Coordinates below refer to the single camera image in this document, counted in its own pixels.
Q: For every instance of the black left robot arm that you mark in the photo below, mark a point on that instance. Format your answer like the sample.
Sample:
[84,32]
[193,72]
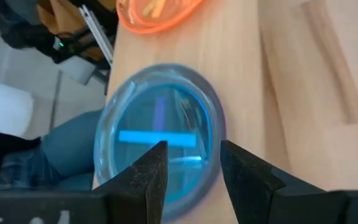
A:
[26,31]

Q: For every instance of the white rounded object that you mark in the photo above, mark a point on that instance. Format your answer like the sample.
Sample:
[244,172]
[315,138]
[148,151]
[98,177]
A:
[2,105]

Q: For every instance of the orange transparent plastic plate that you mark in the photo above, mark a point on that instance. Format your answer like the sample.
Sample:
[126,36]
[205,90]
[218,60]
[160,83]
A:
[126,21]
[179,15]

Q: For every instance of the blue transparent plastic plate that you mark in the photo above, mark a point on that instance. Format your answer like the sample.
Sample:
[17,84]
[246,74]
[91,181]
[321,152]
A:
[141,118]

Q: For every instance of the person's leg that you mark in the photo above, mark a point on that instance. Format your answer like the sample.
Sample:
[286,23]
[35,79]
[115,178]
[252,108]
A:
[70,149]

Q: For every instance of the pink transparent plastic plate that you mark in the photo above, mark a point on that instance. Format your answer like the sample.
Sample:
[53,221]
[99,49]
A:
[159,112]

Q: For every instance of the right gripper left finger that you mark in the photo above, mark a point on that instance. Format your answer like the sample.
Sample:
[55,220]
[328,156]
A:
[141,186]

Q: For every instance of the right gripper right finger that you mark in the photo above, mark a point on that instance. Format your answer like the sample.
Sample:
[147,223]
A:
[247,180]

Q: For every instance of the light wooden shelf board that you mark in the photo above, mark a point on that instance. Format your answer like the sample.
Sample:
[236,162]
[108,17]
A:
[228,77]

